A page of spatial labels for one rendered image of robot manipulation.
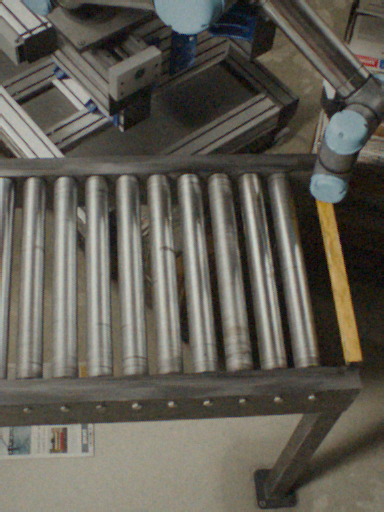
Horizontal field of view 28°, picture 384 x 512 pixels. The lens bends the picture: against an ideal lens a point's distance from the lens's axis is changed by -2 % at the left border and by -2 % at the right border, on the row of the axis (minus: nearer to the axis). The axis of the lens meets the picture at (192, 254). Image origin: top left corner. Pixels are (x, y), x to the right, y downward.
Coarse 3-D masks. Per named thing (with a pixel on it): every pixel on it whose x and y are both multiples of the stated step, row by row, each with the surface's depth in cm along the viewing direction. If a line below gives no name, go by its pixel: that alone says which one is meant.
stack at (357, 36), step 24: (360, 0) 195; (360, 24) 190; (360, 48) 186; (312, 144) 258; (360, 168) 214; (360, 192) 223; (312, 216) 238; (336, 216) 235; (360, 216) 232; (312, 240) 248; (360, 240) 241
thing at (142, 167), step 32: (0, 160) 165; (32, 160) 165; (64, 160) 166; (96, 160) 167; (128, 160) 167; (160, 160) 168; (192, 160) 168; (224, 160) 169; (256, 160) 170; (288, 160) 170
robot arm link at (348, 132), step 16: (352, 112) 148; (368, 112) 151; (336, 128) 146; (352, 128) 146; (368, 128) 151; (336, 144) 147; (352, 144) 146; (320, 160) 155; (336, 160) 151; (352, 160) 151
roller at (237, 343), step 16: (224, 176) 167; (208, 192) 168; (224, 192) 165; (224, 208) 163; (224, 224) 161; (224, 240) 159; (224, 256) 157; (240, 256) 159; (224, 272) 155; (240, 272) 156; (224, 288) 154; (240, 288) 154; (224, 304) 152; (240, 304) 152; (224, 320) 151; (240, 320) 150; (224, 336) 150; (240, 336) 148; (240, 352) 146; (240, 368) 145
